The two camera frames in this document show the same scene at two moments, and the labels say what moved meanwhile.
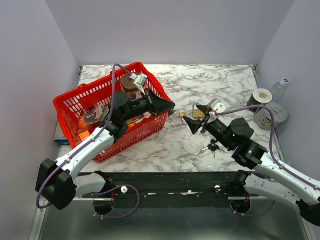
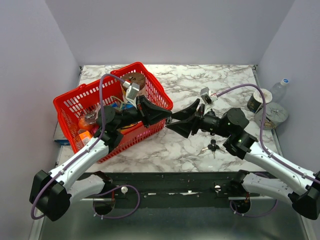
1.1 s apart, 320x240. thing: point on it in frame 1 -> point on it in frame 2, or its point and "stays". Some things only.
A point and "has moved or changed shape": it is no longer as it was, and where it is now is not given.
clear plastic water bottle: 278,90 stays
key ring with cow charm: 172,111 has moved or changed shape
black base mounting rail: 166,185 stays
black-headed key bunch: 213,147 stays
